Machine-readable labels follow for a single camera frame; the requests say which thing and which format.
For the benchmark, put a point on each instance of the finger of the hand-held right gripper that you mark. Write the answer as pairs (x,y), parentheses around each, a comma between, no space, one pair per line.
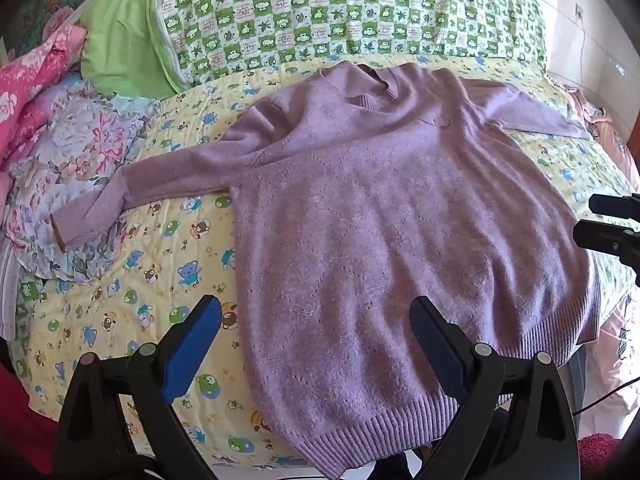
(605,240)
(612,205)

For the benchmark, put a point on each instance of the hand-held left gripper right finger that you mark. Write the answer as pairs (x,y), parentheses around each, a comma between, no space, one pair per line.
(435,345)

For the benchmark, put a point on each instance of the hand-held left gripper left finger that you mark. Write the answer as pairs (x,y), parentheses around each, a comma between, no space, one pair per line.
(192,345)

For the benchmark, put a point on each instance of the purple knit sweater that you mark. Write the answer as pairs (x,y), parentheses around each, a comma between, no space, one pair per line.
(375,235)

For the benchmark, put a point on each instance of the pink printed cloth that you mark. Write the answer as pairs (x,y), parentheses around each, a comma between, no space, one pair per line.
(620,155)

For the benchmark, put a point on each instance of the yellow bear print bedsheet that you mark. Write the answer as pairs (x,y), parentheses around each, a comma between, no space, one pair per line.
(150,285)

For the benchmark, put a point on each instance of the pale pink cloth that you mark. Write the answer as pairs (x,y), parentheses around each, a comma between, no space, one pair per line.
(615,360)

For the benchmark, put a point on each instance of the striped bedsheet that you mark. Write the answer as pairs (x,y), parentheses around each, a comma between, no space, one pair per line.
(7,285)

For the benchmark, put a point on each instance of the red fuzzy cloth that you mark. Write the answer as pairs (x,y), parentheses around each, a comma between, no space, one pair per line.
(600,455)

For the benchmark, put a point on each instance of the pale blue floral pillow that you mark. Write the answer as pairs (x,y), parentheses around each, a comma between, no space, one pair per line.
(85,140)

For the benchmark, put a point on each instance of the pink floral cloth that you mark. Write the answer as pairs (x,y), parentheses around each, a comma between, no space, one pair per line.
(30,90)

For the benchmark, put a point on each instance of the light green pillow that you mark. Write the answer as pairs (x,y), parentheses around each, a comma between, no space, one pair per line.
(120,50)

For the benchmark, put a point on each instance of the green frog checked quilt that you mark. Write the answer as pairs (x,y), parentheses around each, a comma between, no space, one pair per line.
(300,10)

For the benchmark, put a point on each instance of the wall outlet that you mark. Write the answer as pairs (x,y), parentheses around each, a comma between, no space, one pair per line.
(579,11)

